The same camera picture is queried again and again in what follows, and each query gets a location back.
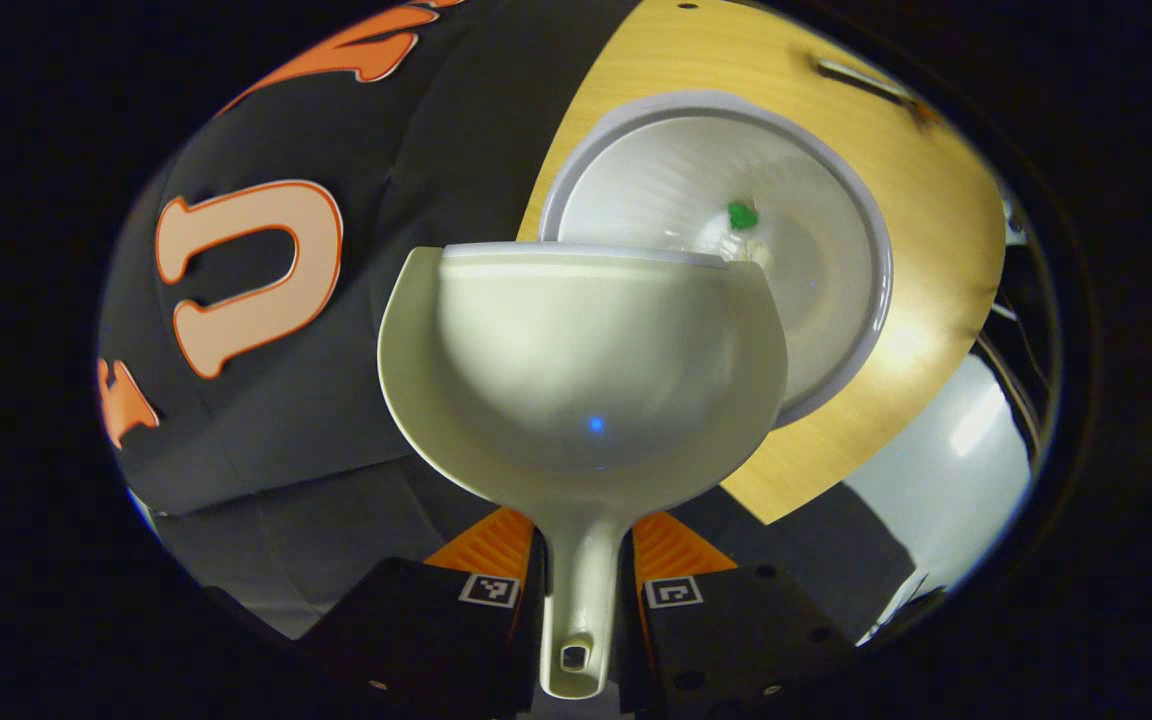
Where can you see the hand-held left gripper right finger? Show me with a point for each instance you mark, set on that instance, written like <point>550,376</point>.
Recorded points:
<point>736,630</point>

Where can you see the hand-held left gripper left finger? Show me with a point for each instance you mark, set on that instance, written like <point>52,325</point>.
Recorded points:
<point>416,630</point>

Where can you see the grey plastic dustpan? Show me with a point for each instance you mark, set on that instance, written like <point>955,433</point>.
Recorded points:
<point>586,360</point>

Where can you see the white ribbed garbage bin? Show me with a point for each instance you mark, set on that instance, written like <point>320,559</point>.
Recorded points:
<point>816,290</point>

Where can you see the green paper ball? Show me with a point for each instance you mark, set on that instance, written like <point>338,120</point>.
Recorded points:
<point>742,215</point>

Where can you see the small grey broom black bristles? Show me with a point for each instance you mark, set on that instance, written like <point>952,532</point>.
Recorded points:
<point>866,85</point>

